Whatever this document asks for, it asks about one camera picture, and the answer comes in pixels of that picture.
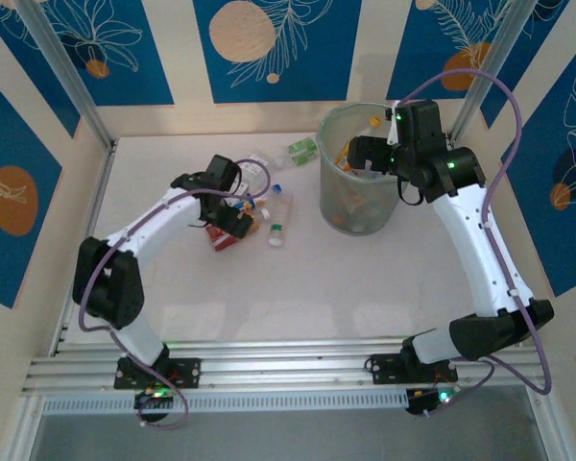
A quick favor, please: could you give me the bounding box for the bottle red gold label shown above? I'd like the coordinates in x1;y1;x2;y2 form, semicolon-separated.
207;209;272;254

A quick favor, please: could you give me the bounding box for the translucent green mesh bin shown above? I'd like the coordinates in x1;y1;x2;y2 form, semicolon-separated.
318;102;405;236

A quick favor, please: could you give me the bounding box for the bottle blue yellow label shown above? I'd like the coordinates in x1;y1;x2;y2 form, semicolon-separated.
237;194;273;215

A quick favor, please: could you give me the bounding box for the small clear bottle green band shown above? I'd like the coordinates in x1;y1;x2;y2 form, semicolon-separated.
267;218;289;250

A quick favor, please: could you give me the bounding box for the clear bottle blue cap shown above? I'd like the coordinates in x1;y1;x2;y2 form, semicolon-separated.
270;183;295;222

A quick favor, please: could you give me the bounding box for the clear plastic package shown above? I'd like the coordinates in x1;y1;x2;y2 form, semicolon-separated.
242;151;282;193

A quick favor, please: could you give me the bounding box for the green carton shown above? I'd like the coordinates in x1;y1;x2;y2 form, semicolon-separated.
287;136;318;167

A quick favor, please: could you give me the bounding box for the black controller board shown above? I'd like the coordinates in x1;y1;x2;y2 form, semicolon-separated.
405;387;460;417
133;381;177;424

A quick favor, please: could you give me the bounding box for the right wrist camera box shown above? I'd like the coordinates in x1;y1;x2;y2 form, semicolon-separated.
385;106;403;146

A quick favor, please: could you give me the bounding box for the aluminium frame post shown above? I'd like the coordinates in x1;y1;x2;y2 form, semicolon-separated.
13;0;117;151
446;0;541;144

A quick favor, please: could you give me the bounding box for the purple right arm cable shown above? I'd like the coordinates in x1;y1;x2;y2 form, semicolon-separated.
397;68;553;419

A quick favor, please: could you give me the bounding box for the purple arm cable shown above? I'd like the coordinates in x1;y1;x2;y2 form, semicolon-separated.
78;158;274;431
397;68;553;419

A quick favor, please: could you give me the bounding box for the aluminium table side rail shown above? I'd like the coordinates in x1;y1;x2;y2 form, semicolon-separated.
47;143;119;356

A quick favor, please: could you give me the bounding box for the aluminium mounting rail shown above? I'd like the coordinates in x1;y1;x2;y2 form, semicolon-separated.
21;337;551;399

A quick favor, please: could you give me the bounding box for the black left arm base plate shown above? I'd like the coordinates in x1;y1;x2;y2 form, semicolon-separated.
113;357;203;390

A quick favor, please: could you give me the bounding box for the white slotted cable duct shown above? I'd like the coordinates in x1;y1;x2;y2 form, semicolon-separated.
40;387;414;417

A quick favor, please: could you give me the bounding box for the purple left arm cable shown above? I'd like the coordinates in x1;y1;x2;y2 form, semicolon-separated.
78;158;274;431

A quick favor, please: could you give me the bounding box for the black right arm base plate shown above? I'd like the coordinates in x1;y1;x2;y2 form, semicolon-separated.
364;353;460;385

